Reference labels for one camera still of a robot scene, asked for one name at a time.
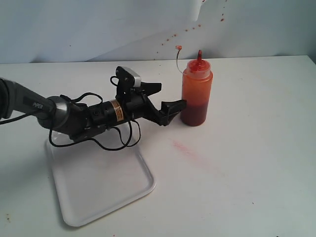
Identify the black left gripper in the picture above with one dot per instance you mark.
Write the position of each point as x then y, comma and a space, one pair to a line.
130, 106

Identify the red sauce squeeze bottle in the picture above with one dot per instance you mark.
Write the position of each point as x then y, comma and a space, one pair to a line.
197, 80

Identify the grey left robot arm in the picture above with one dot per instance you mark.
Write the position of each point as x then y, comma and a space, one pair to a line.
82, 122

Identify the white rectangular plastic tray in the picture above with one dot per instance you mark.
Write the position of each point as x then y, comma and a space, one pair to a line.
91, 182

